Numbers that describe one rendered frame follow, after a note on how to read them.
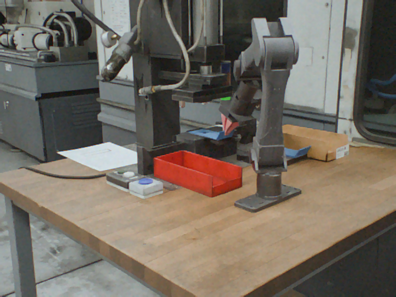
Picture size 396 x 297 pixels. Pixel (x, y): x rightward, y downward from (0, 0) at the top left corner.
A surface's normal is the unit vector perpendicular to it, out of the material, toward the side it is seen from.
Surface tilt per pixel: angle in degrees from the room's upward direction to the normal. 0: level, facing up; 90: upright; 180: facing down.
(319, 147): 90
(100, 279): 0
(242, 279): 0
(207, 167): 90
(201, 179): 90
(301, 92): 90
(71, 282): 0
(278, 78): 100
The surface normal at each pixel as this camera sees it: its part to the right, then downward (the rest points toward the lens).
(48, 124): 0.63, 0.20
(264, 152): 0.12, 0.43
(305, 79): -0.77, 0.18
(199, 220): -0.01, -0.96
